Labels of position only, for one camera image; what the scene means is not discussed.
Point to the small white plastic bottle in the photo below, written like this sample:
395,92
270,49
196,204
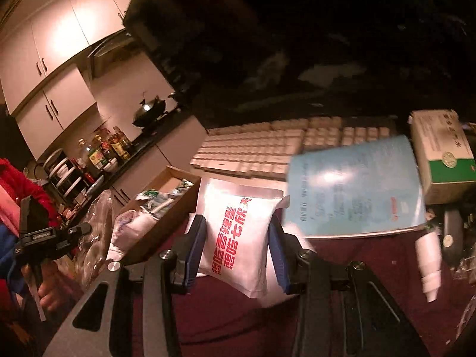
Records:
427,260

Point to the black computer monitor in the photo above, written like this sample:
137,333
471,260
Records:
297,44

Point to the maroon table cloth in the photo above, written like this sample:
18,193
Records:
230,323

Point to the white red-print snack packet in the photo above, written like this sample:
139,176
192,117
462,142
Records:
238,238

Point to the dish rack with bowls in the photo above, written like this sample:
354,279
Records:
65,178

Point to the clear plastic bag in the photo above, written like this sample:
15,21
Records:
96,223

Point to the shallow cardboard box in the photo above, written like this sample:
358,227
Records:
160,230

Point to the black plastic device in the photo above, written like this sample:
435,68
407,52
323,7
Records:
452,230

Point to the row of sauce bottles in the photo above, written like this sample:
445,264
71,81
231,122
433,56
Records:
98,156

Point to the steel wok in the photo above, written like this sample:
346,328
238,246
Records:
147,113

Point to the white and green medicine box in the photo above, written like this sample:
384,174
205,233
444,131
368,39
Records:
442,156

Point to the person's left forearm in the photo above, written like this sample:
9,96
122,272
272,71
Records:
22,182

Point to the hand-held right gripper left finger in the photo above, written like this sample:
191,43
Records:
195,241

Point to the range hood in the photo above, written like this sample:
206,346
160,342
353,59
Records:
108,50

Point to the pile of plastic packets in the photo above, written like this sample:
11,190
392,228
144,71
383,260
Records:
156,200

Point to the beige computer keyboard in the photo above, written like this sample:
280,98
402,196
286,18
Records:
253,148

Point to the white kitchen wall cabinets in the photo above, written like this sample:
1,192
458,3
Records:
55,44

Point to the white kitchen base cabinets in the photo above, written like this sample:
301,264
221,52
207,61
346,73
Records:
178,137

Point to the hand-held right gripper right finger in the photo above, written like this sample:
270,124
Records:
277,256

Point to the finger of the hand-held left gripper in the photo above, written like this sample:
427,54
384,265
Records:
80,229

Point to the person's left hand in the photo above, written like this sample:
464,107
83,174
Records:
52,290

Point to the black kitchen countertop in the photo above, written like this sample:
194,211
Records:
148,141

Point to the light blue booklet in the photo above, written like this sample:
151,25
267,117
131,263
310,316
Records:
353,186

